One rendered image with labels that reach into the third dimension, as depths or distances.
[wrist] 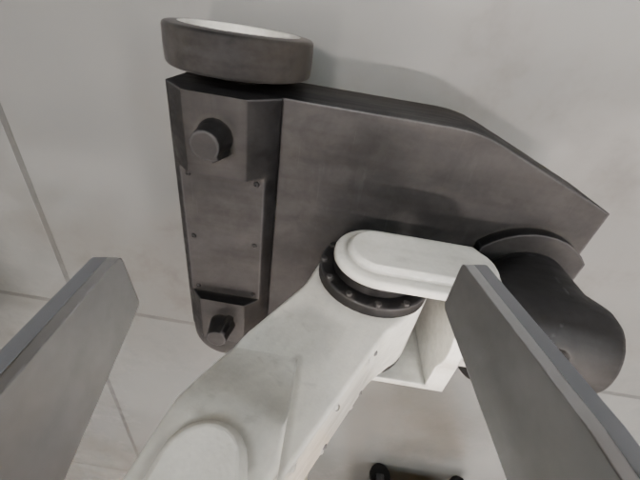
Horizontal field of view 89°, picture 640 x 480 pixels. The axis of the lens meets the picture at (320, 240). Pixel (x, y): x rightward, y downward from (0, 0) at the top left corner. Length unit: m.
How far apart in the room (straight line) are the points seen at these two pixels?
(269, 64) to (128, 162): 0.45
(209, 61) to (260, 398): 0.36
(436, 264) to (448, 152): 0.16
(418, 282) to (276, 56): 0.31
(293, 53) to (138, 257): 0.66
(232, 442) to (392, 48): 0.56
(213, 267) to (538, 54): 0.62
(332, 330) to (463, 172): 0.29
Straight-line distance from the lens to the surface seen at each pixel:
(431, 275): 0.39
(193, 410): 0.27
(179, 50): 0.47
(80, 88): 0.79
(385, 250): 0.40
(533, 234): 0.57
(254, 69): 0.44
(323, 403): 0.31
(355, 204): 0.50
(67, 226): 0.99
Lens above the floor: 0.61
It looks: 56 degrees down
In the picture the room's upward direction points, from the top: 171 degrees counter-clockwise
